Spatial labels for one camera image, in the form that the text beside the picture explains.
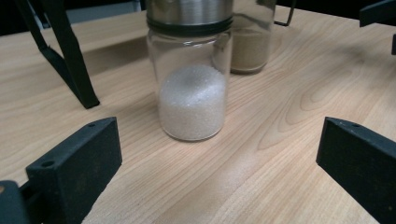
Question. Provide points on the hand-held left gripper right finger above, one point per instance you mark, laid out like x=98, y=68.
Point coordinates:
x=361, y=165

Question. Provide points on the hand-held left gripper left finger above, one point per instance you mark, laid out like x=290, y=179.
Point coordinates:
x=77, y=168

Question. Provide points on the black metal shelf rack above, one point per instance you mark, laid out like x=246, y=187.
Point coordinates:
x=73, y=56

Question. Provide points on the glass jar of white granules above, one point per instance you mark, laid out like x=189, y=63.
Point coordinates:
x=193, y=102

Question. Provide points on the glass jar of brown powder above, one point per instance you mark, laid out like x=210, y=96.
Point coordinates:
x=250, y=49

